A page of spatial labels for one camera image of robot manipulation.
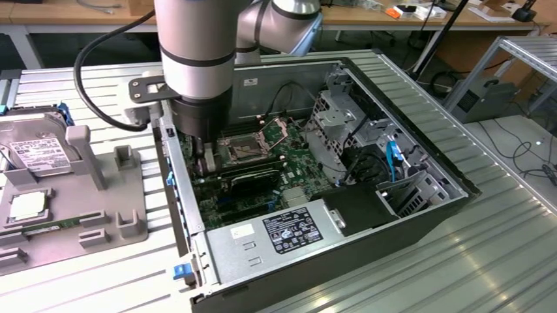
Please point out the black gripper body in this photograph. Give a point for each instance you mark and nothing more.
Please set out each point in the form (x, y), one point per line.
(202, 114)

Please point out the graphics card with metal bracket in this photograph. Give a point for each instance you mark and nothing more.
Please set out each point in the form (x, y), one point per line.
(256, 184)

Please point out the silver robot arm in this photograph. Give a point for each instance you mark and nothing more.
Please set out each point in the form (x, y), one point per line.
(195, 32)

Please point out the CPU socket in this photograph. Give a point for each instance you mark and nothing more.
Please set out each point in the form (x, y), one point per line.
(243, 150)

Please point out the white case label sticker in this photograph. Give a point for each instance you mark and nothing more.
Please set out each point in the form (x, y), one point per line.
(250, 81)

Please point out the grey case corner foot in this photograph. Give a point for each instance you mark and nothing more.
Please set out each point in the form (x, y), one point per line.
(152, 75)

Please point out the metal socket cover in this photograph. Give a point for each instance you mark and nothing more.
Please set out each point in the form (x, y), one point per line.
(274, 130)

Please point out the black expansion slot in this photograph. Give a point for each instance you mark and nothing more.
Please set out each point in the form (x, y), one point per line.
(243, 212)
(246, 220)

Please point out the green motherboard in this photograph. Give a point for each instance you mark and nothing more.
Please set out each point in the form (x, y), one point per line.
(299, 163)

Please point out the silver chipset heatsink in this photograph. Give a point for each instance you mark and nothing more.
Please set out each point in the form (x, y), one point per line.
(292, 195)

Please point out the silver perforated drive cage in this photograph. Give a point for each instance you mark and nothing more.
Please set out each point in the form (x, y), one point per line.
(330, 119)

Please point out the silver power supply unit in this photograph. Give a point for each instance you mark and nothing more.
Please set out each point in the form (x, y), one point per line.
(243, 257)

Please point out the grey parts rack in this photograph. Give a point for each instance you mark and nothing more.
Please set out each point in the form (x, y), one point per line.
(73, 208)

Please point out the blue case latch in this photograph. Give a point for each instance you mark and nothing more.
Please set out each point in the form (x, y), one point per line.
(181, 272)

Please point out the hard disk with blue carrier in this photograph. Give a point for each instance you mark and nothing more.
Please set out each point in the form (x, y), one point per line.
(39, 153)

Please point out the green RAM stick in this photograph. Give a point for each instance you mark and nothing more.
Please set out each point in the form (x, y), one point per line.
(43, 227)

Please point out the silver CPU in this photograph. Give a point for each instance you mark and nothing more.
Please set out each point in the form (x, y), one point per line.
(27, 208)

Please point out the black open PC case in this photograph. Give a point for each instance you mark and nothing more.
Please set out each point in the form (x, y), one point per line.
(295, 287)

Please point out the wooden desk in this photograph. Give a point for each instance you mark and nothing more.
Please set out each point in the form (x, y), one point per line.
(360, 20)

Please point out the silver disk bay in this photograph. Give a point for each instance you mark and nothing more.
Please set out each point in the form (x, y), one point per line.
(413, 195)

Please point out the small orange box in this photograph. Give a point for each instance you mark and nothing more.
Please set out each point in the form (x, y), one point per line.
(393, 13)

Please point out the black and white small box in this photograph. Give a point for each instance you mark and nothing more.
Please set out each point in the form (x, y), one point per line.
(406, 13)

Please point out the black tripod pole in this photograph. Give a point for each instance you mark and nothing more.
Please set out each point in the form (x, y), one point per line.
(438, 37)

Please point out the large brown cardboard panel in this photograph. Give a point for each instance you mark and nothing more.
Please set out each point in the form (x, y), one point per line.
(461, 49)

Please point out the dark grey machine box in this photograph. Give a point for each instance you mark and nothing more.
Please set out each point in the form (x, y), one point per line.
(487, 104)

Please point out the flat white carton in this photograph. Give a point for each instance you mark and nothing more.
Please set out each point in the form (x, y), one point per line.
(491, 14)

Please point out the black desk device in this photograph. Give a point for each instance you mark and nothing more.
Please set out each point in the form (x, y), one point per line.
(523, 14)

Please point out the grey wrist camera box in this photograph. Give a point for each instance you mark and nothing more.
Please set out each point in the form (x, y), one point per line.
(141, 114)

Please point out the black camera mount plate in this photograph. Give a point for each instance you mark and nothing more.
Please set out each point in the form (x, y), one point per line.
(145, 89)

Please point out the aluminium frame table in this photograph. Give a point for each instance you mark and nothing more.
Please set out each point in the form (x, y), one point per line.
(530, 49)

